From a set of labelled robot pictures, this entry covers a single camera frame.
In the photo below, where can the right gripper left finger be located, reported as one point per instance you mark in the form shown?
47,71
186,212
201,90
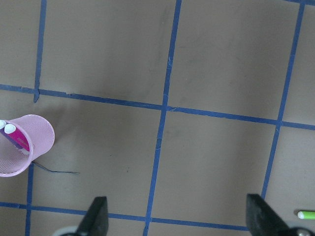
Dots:
96,220

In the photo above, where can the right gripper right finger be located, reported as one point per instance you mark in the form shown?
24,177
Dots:
261,220

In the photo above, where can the pink pen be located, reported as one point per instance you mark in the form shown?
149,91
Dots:
26,150

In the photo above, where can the pink mesh cup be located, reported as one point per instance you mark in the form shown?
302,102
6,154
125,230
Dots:
40,135

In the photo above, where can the green pen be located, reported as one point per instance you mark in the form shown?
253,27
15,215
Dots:
306,215

